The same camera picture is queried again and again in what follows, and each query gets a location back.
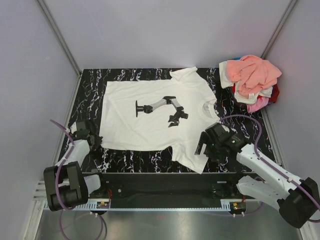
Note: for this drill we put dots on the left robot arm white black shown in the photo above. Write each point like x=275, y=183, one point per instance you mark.
x=66, y=187

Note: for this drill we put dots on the salmon pink t-shirt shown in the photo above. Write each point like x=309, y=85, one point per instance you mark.
x=252, y=74

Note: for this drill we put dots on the red t-shirt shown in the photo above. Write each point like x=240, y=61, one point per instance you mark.
x=271, y=100

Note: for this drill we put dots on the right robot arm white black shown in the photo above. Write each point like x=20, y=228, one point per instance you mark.
x=296, y=199

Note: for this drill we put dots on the right aluminium frame post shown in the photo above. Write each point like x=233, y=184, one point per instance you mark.
x=279, y=27

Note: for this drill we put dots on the aluminium frame post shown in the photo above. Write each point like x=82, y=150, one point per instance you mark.
x=279, y=27
x=59, y=36

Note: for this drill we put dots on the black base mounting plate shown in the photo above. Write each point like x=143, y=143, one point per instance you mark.
x=212, y=185

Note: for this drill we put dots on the white t-shirt robot print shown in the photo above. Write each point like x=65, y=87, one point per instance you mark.
x=152, y=115

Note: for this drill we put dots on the cream white t-shirt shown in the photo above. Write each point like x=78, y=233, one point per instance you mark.
x=226, y=83

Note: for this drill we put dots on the aluminium front rail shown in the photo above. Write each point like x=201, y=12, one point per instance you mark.
x=42, y=190

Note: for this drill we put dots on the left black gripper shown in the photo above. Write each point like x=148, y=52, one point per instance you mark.
x=98, y=141

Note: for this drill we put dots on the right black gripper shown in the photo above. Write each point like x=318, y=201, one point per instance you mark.
x=203, y=139

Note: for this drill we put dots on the left aluminium frame post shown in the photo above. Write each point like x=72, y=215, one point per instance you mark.
x=59, y=36

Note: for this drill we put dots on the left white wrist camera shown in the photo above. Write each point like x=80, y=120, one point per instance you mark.
x=73, y=131

